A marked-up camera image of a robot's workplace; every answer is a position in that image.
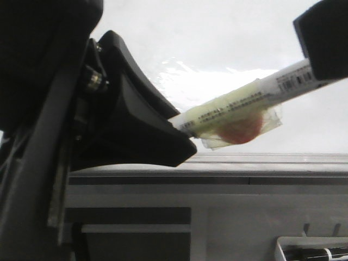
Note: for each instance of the white whiteboard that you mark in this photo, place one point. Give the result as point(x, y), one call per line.
point(194, 51)

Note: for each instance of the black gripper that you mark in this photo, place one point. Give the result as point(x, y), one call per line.
point(51, 77)

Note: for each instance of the white whiteboard marker with tape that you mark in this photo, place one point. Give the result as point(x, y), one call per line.
point(247, 112)

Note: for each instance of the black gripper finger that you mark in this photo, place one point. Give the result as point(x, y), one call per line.
point(322, 34)
point(128, 123)

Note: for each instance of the grey aluminium whiteboard frame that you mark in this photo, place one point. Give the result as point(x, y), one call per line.
point(226, 168)

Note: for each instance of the white wall-mounted marker tray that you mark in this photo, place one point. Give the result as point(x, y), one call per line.
point(286, 243)

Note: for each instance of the black marker in tray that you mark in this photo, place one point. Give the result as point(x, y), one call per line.
point(325, 254)

